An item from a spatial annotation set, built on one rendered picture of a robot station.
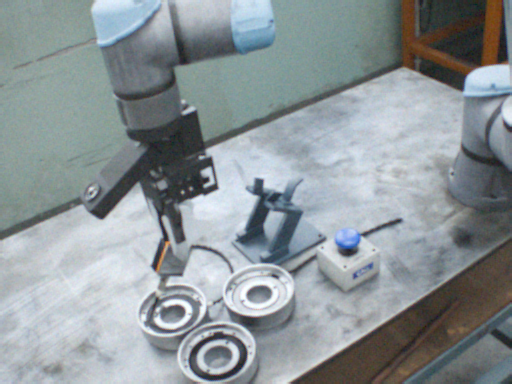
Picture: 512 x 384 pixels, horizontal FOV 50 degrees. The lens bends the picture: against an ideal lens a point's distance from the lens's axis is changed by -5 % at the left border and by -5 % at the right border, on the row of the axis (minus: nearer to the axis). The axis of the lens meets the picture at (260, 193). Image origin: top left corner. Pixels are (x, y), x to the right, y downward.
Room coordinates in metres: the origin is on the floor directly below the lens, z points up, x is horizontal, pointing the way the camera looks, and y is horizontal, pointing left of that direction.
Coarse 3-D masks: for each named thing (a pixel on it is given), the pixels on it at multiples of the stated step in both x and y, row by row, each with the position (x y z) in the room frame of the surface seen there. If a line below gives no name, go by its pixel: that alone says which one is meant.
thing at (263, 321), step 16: (240, 272) 0.64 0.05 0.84; (256, 272) 0.65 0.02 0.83; (272, 272) 0.64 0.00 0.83; (224, 288) 0.61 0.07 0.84; (256, 288) 0.62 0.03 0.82; (272, 288) 0.61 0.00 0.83; (288, 288) 0.60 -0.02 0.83; (256, 304) 0.58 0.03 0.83; (272, 304) 0.58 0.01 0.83; (288, 304) 0.56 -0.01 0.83; (240, 320) 0.56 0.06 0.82; (256, 320) 0.55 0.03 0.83; (272, 320) 0.55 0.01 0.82
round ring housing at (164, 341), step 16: (176, 288) 0.63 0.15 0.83; (192, 288) 0.62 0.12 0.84; (144, 304) 0.61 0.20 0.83; (176, 304) 0.60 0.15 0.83; (144, 320) 0.58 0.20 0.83; (160, 320) 0.57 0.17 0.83; (208, 320) 0.57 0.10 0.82; (144, 336) 0.56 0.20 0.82; (160, 336) 0.53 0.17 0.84; (176, 336) 0.53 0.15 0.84
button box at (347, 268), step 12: (324, 252) 0.65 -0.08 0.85; (336, 252) 0.65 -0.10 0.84; (348, 252) 0.64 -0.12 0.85; (360, 252) 0.64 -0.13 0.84; (372, 252) 0.63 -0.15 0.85; (324, 264) 0.65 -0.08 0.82; (336, 264) 0.62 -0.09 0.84; (348, 264) 0.61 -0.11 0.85; (360, 264) 0.62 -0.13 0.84; (372, 264) 0.63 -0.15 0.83; (336, 276) 0.62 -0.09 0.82; (348, 276) 0.60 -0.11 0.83; (360, 276) 0.61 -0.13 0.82; (348, 288) 0.60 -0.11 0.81
